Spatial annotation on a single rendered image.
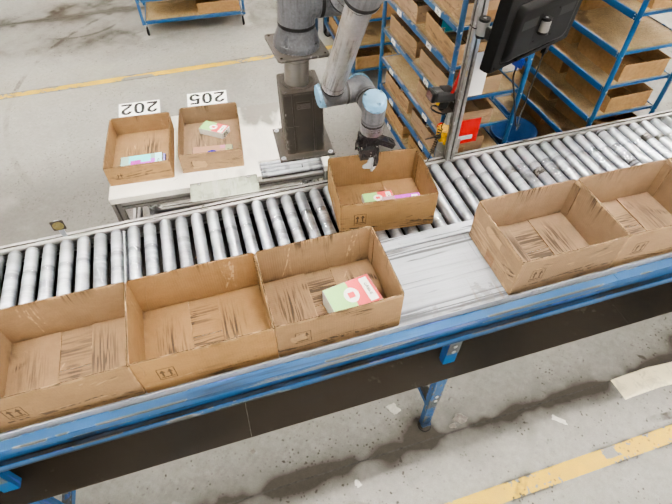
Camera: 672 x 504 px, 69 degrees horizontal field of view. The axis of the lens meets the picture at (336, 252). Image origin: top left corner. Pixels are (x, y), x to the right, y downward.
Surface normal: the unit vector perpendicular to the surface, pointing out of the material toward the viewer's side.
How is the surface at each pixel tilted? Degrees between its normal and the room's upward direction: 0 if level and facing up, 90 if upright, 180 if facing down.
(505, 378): 0
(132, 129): 88
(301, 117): 90
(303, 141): 90
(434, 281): 0
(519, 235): 0
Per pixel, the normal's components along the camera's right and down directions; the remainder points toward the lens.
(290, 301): -0.03, -0.65
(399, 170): 0.18, 0.74
